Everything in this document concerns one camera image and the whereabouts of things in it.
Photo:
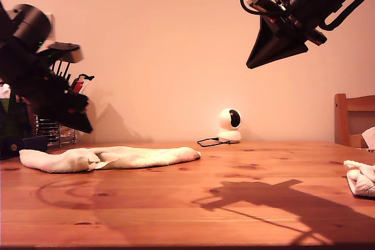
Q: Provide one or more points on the black chopstick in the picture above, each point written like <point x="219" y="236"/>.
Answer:
<point x="54" y="67"/>
<point x="69" y="78"/>
<point x="68" y="70"/>
<point x="61" y="68"/>

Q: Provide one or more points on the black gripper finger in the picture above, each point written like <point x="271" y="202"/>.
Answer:
<point x="284" y="49"/>
<point x="263" y="42"/>
<point x="73" y="121"/>

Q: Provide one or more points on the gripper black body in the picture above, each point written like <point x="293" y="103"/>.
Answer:
<point x="307" y="4"/>

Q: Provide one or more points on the beige fluffy tea towel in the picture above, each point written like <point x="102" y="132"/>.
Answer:
<point x="361" y="179"/>

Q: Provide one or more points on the dark blue box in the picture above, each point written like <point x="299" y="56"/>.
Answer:
<point x="17" y="146"/>

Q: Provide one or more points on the wooden chair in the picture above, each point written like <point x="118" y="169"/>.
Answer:
<point x="341" y="121"/>

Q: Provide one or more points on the white tissue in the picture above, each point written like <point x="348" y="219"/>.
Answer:
<point x="4" y="90"/>

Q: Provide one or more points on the white towel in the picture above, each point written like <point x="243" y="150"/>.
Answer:
<point x="132" y="156"/>

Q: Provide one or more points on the dark green paper bag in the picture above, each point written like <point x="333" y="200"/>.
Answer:
<point x="11" y="121"/>

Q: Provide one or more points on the white round security camera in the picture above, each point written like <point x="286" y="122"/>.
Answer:
<point x="227" y="121"/>

